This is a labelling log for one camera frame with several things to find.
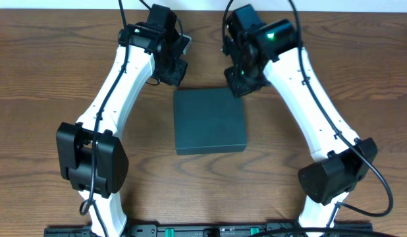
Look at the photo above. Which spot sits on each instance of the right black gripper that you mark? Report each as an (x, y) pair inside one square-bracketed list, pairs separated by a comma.
[(240, 87)]

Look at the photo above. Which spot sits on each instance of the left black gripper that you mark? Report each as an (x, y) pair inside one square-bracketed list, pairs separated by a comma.
[(174, 73)]

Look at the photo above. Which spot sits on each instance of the dark green box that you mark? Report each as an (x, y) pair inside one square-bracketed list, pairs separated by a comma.
[(208, 121)]

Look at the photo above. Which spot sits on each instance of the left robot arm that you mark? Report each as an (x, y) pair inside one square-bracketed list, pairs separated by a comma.
[(90, 151)]

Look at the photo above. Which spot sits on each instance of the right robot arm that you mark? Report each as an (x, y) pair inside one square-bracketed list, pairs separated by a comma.
[(273, 54)]

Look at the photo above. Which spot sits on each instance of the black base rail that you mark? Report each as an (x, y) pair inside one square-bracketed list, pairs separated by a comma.
[(151, 230)]

